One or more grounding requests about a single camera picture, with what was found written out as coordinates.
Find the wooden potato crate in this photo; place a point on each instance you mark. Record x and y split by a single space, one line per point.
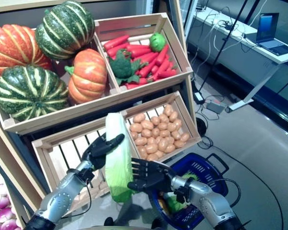
146 108

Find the small orange pumpkin green stem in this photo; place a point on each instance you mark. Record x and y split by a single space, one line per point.
88 76

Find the red toy carrot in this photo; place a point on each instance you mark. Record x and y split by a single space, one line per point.
163 67
117 49
138 47
116 42
162 56
147 69
168 73

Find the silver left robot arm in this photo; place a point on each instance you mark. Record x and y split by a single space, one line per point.
60 198

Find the large orange striped pumpkin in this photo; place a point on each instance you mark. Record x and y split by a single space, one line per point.
14 48

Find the light green round cabbage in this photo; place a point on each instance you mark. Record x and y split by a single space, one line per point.
157 42

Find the green striped pumpkin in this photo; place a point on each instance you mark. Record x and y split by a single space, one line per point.
31 93
64 28

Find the yellow toy vegetable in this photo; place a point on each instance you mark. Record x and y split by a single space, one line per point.
162 203

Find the wooden cabbage crate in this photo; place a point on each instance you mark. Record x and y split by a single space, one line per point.
69 137

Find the white desk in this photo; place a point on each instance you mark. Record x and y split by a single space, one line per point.
237 60

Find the wooden display stand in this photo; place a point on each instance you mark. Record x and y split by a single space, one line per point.
14 6

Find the black power adapter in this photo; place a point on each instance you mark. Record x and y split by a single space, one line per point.
198 97

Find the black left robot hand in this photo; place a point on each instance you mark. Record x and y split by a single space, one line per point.
98 153

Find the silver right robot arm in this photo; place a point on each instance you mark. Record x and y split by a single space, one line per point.
206 198

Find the black tripod pole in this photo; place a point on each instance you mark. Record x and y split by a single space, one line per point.
221 48

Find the grey box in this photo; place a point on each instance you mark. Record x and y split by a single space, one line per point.
214 105

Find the wooden onion crate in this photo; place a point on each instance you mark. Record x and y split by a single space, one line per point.
16 210

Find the blue plastic shopping basket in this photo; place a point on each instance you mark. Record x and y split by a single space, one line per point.
223 188

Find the wooden carrot crate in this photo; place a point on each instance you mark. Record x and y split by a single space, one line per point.
163 81

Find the tan toy potato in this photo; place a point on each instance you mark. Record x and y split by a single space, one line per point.
162 144
152 157
142 150
184 137
139 118
141 141
151 148
173 116
179 143
168 110
136 127
147 124

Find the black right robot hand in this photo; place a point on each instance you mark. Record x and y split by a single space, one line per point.
156 177

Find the wide wooden pumpkin crate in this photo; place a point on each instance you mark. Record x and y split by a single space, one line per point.
62 114

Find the black round base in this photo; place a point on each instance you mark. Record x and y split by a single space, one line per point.
202 124

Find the open grey laptop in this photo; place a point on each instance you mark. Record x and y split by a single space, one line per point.
268 31

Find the dark green broccoli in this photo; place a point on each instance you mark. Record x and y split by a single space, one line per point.
121 67

